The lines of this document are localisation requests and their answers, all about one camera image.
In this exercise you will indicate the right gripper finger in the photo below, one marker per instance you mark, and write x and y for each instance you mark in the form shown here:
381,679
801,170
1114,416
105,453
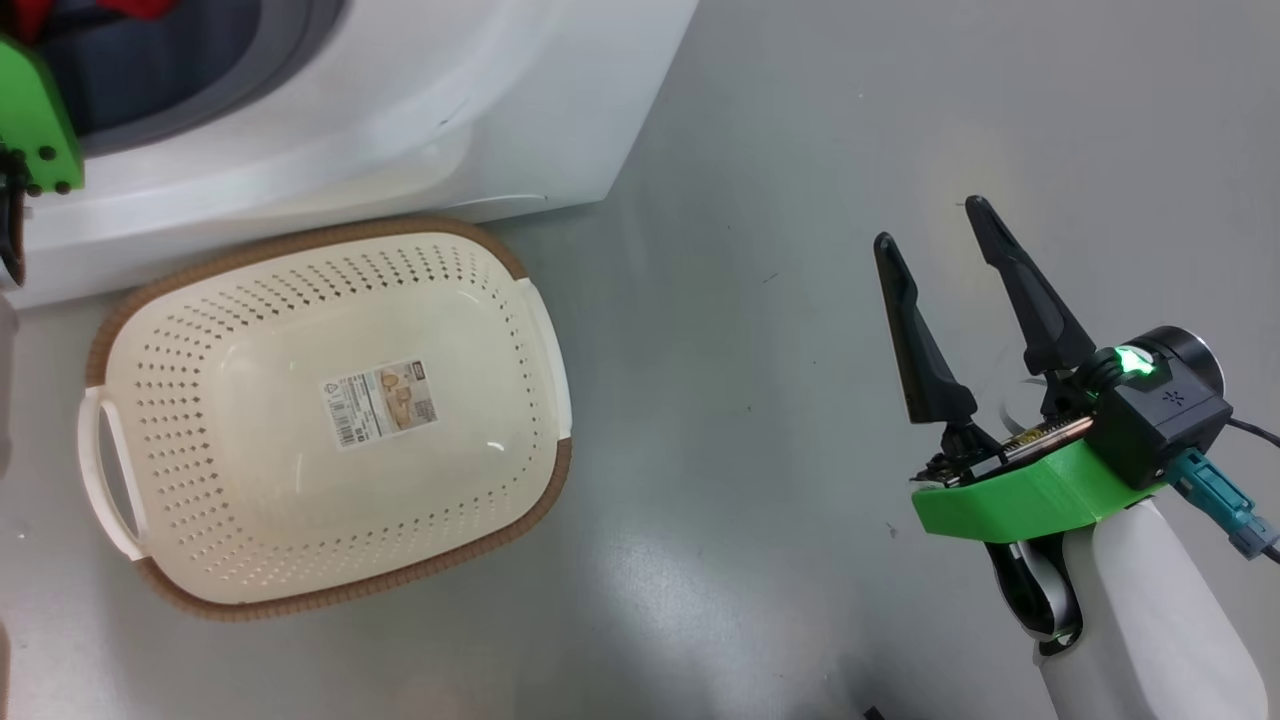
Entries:
920,350
1035,310

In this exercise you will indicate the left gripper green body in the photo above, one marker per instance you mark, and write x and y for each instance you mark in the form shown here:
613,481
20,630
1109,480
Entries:
35,120

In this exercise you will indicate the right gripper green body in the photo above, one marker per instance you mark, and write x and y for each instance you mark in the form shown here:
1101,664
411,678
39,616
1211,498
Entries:
1030,500

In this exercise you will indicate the red garment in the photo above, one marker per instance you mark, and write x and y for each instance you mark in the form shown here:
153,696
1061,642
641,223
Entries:
20,15

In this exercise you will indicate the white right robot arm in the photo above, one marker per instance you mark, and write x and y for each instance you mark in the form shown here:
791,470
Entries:
1140,620

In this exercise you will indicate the white washing machine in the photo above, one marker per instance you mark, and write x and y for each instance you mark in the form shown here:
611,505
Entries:
400,100

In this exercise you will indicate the cream perforated laundry basket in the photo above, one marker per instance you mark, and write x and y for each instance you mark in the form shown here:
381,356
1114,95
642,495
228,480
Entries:
200,450

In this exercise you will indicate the basket product label sticker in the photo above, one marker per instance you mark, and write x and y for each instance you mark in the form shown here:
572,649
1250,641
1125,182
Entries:
378,404

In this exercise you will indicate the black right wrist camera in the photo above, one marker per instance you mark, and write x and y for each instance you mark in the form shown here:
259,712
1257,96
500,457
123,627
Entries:
1170,420

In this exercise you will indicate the teal right camera connector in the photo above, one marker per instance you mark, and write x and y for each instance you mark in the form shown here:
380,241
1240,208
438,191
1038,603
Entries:
1220,500

